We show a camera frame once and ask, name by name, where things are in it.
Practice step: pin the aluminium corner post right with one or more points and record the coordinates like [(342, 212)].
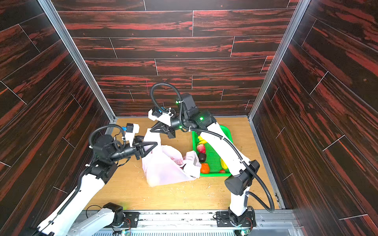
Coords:
[(283, 46)]

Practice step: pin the yellow banana bunch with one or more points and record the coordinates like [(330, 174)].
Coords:
[(201, 141)]

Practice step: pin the pink printed plastic bag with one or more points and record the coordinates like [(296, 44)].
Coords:
[(166, 165)]

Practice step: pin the aluminium corner post left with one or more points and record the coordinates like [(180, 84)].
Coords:
[(56, 21)]

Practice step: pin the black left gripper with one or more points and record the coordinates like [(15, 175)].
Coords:
[(138, 148)]

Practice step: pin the metal base rail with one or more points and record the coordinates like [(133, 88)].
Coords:
[(204, 223)]

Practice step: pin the green plastic basket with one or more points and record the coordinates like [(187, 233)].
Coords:
[(213, 159)]

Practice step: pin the aluminium corner post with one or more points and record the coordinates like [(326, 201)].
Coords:
[(283, 46), (56, 21)]

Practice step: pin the small yellow banana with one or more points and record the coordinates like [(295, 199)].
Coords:
[(223, 164)]

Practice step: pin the orange fake fruit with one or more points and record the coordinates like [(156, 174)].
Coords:
[(205, 168)]

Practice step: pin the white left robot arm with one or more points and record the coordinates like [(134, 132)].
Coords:
[(61, 222)]

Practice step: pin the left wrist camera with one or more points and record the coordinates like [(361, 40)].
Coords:
[(130, 131)]

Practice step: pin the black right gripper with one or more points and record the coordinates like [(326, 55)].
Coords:
[(170, 127)]

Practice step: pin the dark purple fruit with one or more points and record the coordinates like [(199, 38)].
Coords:
[(202, 157)]

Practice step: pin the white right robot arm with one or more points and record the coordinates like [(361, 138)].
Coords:
[(243, 181)]

